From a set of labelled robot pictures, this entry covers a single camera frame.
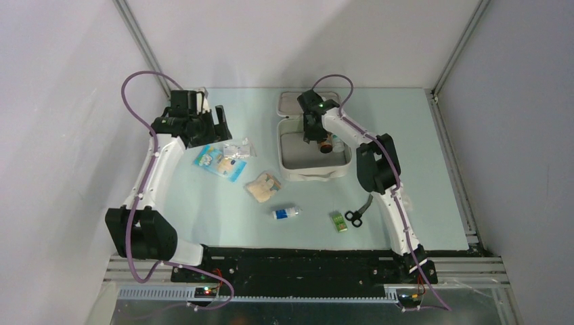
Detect white bottle green label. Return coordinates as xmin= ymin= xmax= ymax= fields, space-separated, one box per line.
xmin=331 ymin=134 xmax=345 ymax=153

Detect white medicine kit case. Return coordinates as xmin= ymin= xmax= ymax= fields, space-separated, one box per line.
xmin=277 ymin=91 xmax=353 ymax=181

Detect blue cotton swab packet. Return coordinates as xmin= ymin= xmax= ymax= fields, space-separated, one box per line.
xmin=194 ymin=145 xmax=246 ymax=182

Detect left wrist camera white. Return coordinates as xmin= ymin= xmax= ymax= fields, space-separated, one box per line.
xmin=196 ymin=87 xmax=211 ymax=114

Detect clear bag of pads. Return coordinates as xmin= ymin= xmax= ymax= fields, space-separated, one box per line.
xmin=223 ymin=137 xmax=257 ymax=159

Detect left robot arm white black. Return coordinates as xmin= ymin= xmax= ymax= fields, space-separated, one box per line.
xmin=105 ymin=87 xmax=232 ymax=282

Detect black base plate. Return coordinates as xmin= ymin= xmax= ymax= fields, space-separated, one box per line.
xmin=170 ymin=245 xmax=438 ymax=299

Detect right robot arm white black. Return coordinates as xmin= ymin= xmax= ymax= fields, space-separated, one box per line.
xmin=297 ymin=90 xmax=427 ymax=283

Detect aluminium frame rail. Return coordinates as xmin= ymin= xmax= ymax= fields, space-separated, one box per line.
xmin=424 ymin=89 xmax=510 ymax=288

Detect blue white bandage roll packet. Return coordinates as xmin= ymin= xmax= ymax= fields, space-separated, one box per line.
xmin=271 ymin=207 xmax=301 ymax=220

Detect bag of latex gloves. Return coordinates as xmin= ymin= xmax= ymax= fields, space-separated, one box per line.
xmin=245 ymin=172 xmax=282 ymax=203

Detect small green box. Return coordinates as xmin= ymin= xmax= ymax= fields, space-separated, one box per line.
xmin=330 ymin=212 xmax=348 ymax=233

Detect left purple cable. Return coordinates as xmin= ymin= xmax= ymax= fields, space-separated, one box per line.
xmin=120 ymin=70 xmax=235 ymax=311

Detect brown medicine bottle orange cap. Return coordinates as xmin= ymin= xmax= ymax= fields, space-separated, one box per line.
xmin=317 ymin=137 xmax=333 ymax=154

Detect black handled scissors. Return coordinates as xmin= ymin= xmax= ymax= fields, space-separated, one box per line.
xmin=344 ymin=194 xmax=373 ymax=228

